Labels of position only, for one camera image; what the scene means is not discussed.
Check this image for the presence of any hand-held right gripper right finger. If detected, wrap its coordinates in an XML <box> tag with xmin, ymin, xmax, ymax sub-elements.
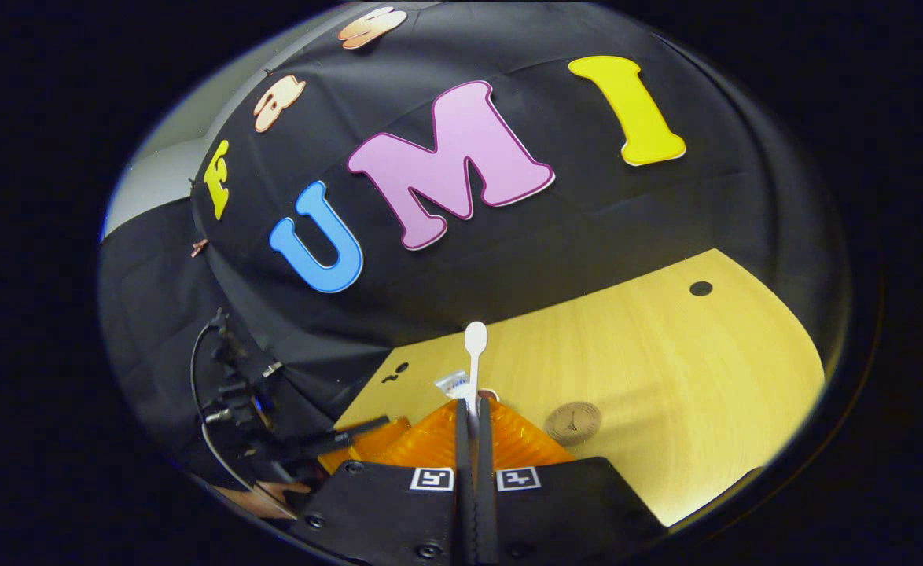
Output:
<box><xmin>475</xmin><ymin>397</ymin><xmax>665</xmax><ymax>566</ymax></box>

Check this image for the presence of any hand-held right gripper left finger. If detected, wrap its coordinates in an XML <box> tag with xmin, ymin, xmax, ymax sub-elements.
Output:
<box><xmin>289</xmin><ymin>397</ymin><xmax>476</xmax><ymax>566</ymax></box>

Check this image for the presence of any round wooden coaster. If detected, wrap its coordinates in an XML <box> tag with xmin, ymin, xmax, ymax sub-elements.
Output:
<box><xmin>544</xmin><ymin>402</ymin><xmax>603</xmax><ymax>447</ymax></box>

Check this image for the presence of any pale pink toothbrush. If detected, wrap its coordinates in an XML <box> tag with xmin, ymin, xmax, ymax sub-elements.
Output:
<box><xmin>464</xmin><ymin>321</ymin><xmax>488</xmax><ymax>417</ymax></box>

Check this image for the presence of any wooden desktop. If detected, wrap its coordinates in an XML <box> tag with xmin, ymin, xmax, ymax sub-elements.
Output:
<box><xmin>334</xmin><ymin>248</ymin><xmax>826</xmax><ymax>527</ymax></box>

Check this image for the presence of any black backdrop cloth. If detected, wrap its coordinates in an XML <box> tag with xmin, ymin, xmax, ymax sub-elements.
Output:
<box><xmin>98</xmin><ymin>0</ymin><xmax>851</xmax><ymax>488</ymax></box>

